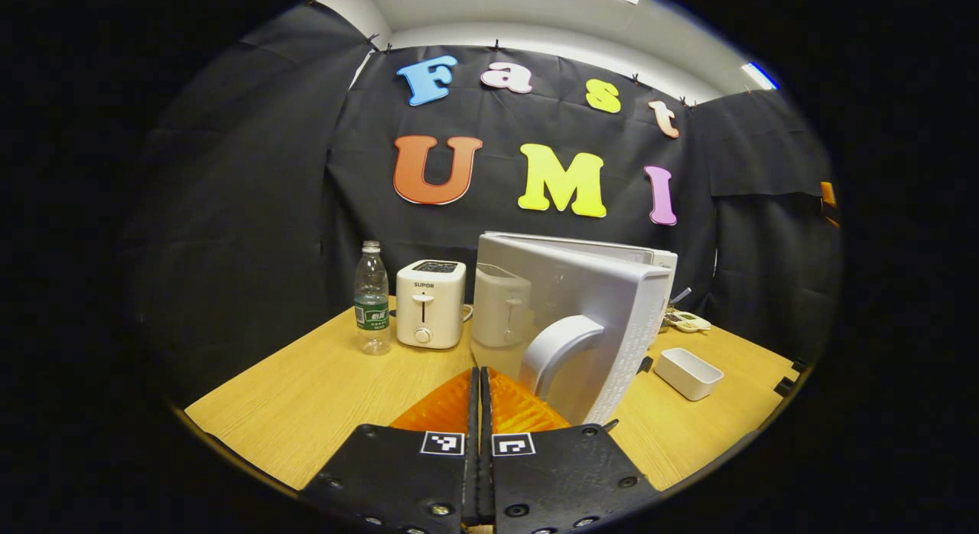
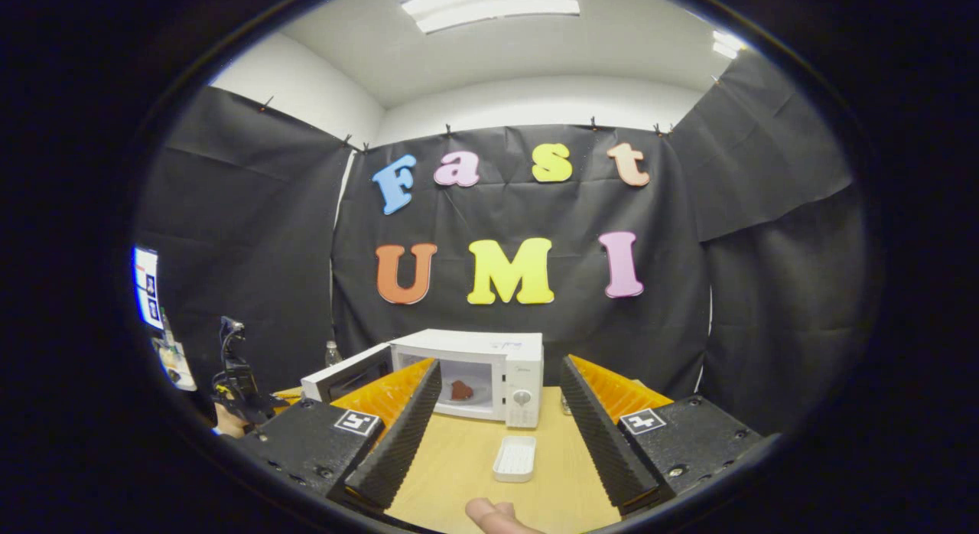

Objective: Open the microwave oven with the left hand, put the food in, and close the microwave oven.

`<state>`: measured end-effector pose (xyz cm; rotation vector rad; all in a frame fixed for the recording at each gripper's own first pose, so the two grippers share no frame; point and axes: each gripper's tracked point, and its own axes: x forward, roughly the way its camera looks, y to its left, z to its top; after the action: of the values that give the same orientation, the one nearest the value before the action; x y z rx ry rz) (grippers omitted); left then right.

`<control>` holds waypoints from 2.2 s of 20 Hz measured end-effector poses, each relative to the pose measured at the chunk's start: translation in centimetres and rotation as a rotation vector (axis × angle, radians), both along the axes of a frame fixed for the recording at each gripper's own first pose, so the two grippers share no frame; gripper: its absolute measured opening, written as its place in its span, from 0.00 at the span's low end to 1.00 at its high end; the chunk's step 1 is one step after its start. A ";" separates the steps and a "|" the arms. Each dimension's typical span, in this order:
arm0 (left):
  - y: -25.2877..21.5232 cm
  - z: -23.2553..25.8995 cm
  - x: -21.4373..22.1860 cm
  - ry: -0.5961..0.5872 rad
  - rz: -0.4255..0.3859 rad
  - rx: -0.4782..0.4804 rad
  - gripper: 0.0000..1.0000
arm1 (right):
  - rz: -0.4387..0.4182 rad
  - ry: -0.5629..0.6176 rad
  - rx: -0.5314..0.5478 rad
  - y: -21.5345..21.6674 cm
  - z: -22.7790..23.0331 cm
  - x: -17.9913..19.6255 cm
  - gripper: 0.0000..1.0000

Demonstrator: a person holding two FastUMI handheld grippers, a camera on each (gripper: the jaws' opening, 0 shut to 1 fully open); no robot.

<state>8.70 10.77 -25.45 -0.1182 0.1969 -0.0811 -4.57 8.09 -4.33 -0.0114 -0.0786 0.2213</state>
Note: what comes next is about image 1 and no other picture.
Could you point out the white divided condiment dish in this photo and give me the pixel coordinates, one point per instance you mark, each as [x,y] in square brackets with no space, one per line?
[688,321]

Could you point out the white rectangular tray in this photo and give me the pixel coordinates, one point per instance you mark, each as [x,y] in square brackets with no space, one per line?
[688,373]

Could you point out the small black block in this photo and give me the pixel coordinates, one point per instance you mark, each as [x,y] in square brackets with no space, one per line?
[785,387]
[799,366]

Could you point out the white microwave oven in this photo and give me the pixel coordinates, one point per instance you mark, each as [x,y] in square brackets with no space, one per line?
[581,289]

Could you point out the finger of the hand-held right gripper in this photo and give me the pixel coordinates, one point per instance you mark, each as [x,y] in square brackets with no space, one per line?
[827,193]

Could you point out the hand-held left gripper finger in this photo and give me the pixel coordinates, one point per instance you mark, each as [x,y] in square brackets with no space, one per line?
[486,473]
[473,473]

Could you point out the small ceiling light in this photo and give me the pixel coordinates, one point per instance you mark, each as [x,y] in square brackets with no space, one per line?
[759,75]

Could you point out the clear green-label water bottle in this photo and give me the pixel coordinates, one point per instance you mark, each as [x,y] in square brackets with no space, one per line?
[372,289]

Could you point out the white toaster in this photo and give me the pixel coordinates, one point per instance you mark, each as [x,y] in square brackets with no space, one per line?
[432,312]

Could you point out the black backdrop cloth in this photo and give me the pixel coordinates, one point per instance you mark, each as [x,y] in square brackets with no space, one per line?
[359,213]

